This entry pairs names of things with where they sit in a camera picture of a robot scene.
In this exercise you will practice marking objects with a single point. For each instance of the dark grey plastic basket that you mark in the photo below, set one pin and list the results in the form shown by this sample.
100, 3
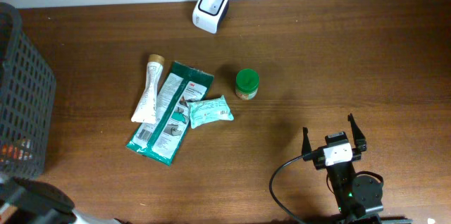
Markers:
28, 90

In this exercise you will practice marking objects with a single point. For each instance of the green white wipes package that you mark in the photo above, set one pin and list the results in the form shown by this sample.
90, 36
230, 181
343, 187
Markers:
160, 141

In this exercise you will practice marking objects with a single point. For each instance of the teal tissue pack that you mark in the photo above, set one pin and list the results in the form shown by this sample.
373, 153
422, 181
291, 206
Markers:
208, 111

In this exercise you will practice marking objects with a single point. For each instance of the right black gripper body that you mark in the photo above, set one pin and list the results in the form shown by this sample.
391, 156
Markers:
338, 175

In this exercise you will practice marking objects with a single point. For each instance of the small orange box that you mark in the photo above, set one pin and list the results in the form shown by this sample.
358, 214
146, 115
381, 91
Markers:
17, 151

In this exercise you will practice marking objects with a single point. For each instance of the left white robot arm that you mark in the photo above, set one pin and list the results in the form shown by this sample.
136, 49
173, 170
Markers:
26, 201

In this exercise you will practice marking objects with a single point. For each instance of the green lid jar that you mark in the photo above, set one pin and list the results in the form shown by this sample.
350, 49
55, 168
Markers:
247, 84

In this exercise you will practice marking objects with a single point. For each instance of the white barcode scanner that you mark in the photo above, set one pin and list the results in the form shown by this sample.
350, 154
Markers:
208, 14

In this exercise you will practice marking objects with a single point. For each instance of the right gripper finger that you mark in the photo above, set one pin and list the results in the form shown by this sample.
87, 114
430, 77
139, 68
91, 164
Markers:
358, 136
306, 147

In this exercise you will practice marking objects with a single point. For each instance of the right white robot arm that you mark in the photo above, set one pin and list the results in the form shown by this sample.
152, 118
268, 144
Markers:
358, 194

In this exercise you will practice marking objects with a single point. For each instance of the white tube gold cap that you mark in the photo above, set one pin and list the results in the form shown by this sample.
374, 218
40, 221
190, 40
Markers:
145, 111

